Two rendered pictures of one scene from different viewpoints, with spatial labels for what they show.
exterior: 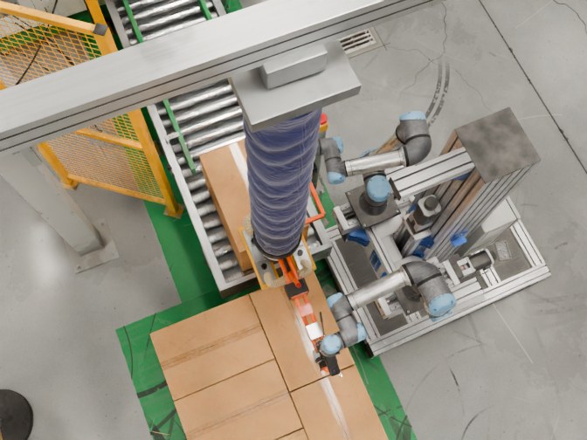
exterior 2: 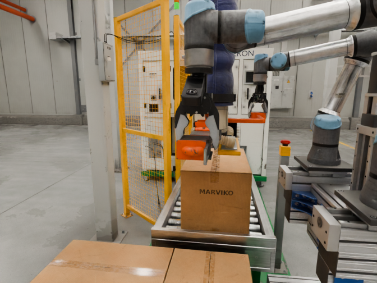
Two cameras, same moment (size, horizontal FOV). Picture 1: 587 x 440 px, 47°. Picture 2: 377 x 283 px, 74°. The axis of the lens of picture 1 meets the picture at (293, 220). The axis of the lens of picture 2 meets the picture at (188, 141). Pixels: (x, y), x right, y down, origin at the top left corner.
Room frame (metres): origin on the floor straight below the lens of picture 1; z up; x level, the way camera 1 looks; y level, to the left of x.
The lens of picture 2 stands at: (-0.13, -0.57, 1.38)
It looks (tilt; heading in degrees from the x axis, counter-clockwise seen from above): 11 degrees down; 36
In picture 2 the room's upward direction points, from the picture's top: straight up
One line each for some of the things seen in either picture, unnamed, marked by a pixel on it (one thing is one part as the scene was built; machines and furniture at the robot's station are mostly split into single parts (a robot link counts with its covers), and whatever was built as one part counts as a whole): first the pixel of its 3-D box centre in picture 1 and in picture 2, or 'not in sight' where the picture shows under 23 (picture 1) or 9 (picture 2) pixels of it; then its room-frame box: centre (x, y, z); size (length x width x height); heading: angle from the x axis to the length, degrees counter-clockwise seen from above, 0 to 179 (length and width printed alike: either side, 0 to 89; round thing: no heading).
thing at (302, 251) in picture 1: (294, 240); (229, 142); (0.98, -0.02, 1.14); 0.34 x 0.10 x 0.05; 27
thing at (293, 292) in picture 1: (296, 288); (206, 128); (0.72, -0.05, 1.24); 0.10 x 0.08 x 0.06; 117
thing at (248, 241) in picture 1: (258, 254); not in sight; (0.90, 0.15, 1.14); 0.34 x 0.10 x 0.05; 27
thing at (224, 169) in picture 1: (254, 202); (216, 185); (1.30, 0.23, 0.75); 0.60 x 0.40 x 0.40; 28
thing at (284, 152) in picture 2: (314, 157); (280, 209); (1.73, -0.10, 0.50); 0.07 x 0.07 x 1.00; 28
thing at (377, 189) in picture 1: (377, 189); (326, 128); (1.27, -0.41, 1.20); 0.13 x 0.12 x 0.14; 14
